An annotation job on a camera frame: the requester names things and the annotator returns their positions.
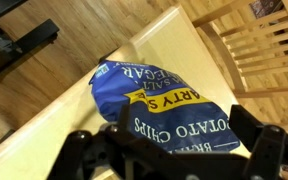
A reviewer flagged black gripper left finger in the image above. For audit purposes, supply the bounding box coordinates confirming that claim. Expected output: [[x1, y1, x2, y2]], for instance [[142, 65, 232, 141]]
[[47, 103, 152, 180]]

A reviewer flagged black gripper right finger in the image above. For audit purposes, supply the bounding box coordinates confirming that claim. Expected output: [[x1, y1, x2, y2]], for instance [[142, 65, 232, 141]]
[[229, 104, 288, 180]]

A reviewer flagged blue potato chips bag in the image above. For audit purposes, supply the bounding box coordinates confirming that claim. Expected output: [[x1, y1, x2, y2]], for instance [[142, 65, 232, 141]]
[[88, 59, 242, 155]]

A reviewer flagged wooden slat-back chair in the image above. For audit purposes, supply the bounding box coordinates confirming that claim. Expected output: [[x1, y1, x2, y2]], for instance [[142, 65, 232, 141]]
[[192, 0, 288, 133]]

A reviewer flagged patterned rug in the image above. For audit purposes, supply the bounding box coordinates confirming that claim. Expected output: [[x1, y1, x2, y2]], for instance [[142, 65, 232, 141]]
[[249, 0, 284, 19]]

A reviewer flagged black metal stand frame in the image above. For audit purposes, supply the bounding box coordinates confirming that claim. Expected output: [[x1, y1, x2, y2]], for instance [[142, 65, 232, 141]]
[[0, 0, 60, 84]]

